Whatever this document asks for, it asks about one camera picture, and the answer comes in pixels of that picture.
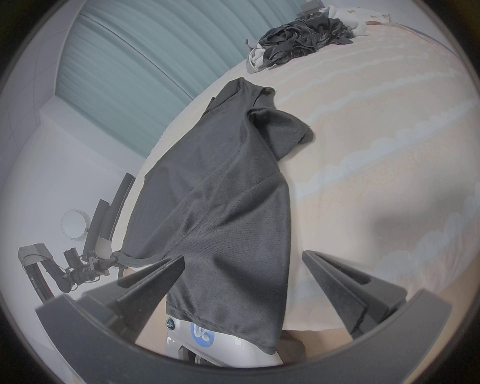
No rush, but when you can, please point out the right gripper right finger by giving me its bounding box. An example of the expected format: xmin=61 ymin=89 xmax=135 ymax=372
xmin=302 ymin=250 xmax=407 ymax=336

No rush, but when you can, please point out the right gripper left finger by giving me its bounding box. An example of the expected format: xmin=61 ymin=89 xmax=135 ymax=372
xmin=80 ymin=256 xmax=186 ymax=334

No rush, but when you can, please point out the black T-shirt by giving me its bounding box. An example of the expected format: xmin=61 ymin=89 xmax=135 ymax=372
xmin=112 ymin=77 xmax=315 ymax=355

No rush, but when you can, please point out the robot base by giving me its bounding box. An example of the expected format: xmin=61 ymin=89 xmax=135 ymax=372
xmin=165 ymin=317 xmax=286 ymax=370

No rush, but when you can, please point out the bed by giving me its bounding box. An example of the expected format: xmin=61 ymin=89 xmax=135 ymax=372
xmin=112 ymin=5 xmax=480 ymax=334

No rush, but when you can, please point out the pile of clothes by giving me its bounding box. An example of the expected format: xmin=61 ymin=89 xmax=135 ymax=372
xmin=245 ymin=14 xmax=355 ymax=74

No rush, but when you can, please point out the blue-green curtain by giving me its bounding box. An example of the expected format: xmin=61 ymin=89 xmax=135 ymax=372
xmin=55 ymin=13 xmax=196 ymax=158
xmin=80 ymin=0 xmax=304 ymax=100

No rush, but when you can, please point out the white garment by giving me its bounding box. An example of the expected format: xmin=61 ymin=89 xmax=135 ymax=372
xmin=350 ymin=17 xmax=371 ymax=37

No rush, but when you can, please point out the white printed pillow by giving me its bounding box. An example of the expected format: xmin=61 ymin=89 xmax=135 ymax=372
xmin=330 ymin=4 xmax=391 ymax=29

